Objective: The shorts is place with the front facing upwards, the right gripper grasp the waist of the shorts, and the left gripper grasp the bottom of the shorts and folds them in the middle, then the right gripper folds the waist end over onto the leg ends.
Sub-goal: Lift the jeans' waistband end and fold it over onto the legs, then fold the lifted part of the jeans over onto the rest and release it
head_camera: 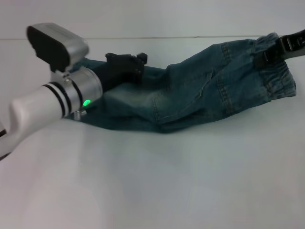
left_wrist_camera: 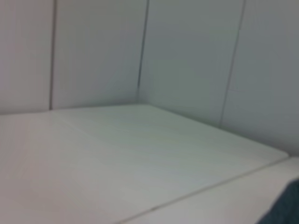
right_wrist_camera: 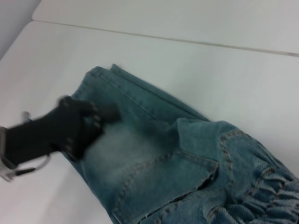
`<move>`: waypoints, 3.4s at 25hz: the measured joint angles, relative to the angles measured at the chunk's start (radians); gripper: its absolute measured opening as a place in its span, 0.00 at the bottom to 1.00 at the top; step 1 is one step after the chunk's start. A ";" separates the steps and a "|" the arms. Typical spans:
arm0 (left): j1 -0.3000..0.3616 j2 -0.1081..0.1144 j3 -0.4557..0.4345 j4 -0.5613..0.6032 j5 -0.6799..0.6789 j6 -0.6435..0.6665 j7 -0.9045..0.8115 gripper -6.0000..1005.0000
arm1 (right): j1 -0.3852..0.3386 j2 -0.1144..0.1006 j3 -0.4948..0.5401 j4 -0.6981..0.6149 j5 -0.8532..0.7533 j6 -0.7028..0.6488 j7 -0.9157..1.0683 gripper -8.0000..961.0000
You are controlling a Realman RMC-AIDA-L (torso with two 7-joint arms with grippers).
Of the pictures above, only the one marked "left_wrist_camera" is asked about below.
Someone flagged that blue denim shorts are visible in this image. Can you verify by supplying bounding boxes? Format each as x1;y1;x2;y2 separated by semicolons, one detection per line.
255;178;299;224

